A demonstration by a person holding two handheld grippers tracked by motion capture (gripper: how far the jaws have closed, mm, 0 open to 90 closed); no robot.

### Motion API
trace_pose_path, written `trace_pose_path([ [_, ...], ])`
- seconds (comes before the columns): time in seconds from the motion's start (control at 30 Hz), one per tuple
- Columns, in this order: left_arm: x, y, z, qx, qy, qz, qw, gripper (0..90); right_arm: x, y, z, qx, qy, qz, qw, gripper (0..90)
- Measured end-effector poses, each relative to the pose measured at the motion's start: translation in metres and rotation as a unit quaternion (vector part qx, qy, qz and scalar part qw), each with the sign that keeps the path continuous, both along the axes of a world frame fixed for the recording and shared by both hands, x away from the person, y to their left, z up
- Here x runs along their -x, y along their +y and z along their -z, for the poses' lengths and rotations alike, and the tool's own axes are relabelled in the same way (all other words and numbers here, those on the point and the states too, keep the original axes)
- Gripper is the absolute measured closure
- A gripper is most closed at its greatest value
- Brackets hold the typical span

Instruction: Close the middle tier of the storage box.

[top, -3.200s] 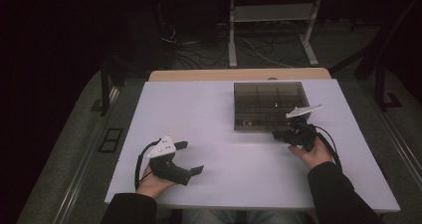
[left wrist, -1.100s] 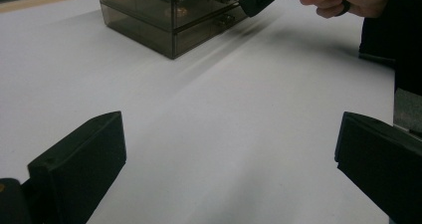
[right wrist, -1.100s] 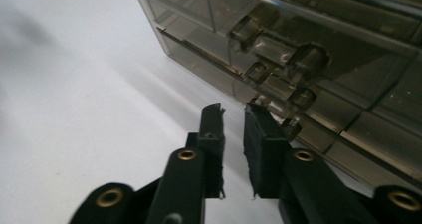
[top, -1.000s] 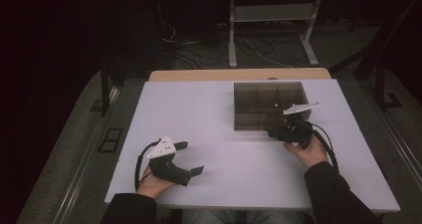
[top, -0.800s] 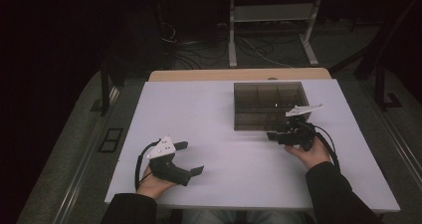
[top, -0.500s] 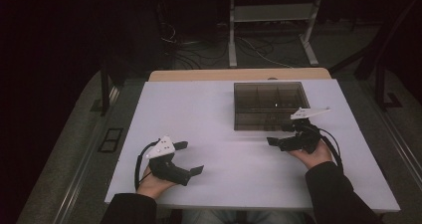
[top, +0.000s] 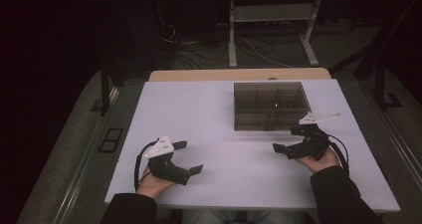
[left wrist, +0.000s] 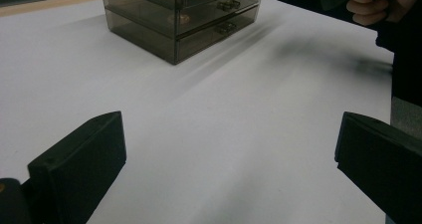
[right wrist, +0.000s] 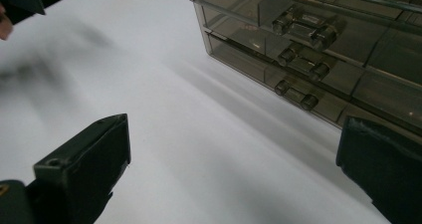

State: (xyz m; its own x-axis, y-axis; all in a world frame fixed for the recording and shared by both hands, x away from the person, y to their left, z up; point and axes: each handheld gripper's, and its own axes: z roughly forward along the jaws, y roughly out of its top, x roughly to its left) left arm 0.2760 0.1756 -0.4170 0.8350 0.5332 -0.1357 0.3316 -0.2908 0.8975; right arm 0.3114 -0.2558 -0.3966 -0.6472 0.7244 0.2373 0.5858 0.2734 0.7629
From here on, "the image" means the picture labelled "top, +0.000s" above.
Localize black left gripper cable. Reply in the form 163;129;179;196
133;138;161;191

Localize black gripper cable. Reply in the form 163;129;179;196
326;133;350;177
133;138;161;191

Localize person's legs in jeans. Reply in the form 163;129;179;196
180;209;307;224

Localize smoky transparent drawer box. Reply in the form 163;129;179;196
233;81;313;132

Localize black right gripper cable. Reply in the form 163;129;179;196
326;133;350;177

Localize person's left hand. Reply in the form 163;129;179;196
135;165;177;200

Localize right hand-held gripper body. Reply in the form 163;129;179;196
285;112;342;161

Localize dark metal stand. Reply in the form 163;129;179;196
327;0;422;112
91;59;127;117

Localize tangle of dark floor cables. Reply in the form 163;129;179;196
158;20;300;70

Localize white floor cable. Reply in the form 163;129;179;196
244;37;294;69

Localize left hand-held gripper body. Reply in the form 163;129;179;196
143;134;192;186

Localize white metal desk frame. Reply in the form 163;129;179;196
228;0;324;69

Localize person's right hand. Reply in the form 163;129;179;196
297;147;341;174

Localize black floor socket plate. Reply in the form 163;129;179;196
98;127;124;154

